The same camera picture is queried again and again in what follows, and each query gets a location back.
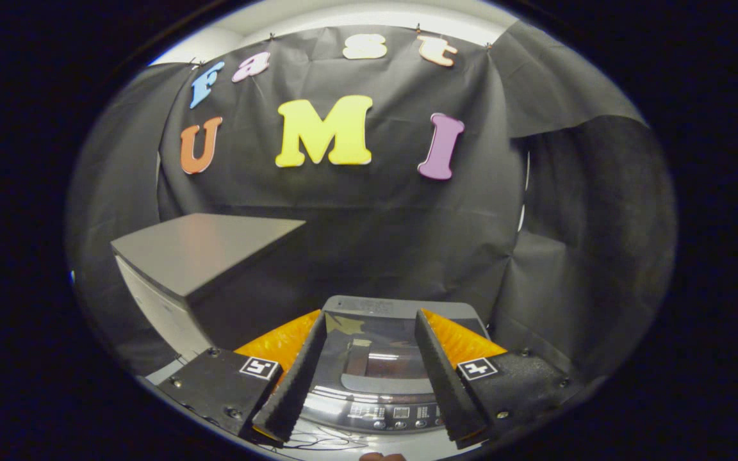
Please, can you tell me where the grey cabinet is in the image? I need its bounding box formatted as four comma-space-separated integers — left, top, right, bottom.
110, 213, 307, 366

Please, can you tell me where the grey washing machine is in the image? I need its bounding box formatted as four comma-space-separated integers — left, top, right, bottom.
299, 295, 491, 436

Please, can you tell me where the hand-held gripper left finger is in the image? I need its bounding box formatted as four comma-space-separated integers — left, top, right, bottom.
156, 309, 328, 444

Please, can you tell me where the black backdrop cloth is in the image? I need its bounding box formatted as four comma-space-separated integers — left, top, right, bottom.
67, 24, 676, 385

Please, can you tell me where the thin black cable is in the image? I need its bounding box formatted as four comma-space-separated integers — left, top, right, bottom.
292, 432, 370, 453

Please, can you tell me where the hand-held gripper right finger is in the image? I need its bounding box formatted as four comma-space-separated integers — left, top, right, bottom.
414, 309, 573, 449

